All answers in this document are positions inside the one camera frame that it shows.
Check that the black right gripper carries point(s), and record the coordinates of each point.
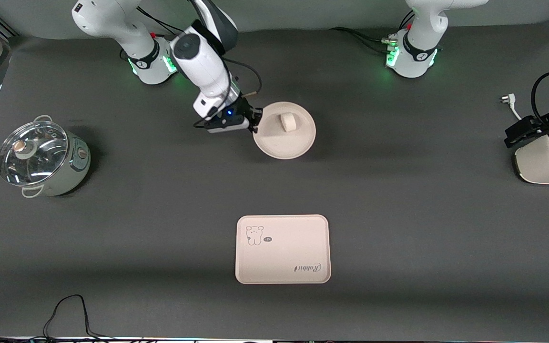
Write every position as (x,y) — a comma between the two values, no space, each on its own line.
(244,108)

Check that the round cream plate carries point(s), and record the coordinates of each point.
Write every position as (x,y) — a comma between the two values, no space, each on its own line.
(279,143)

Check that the small white bun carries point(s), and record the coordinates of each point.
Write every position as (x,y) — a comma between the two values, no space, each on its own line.
(288,122)

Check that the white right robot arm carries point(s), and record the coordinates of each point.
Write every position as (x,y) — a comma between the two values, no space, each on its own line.
(203,62)

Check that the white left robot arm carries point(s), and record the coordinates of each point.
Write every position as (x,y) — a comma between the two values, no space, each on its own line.
(420,47)

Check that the cream rectangular tray with print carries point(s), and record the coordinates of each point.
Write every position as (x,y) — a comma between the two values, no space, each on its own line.
(282,249)

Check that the white toaster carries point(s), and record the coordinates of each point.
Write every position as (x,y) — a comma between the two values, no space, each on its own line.
(543,164)

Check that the dark grey table mat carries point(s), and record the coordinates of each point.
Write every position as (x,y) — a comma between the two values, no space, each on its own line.
(160,214)

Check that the pale green electric pot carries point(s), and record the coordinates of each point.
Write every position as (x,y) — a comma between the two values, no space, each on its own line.
(72,166)

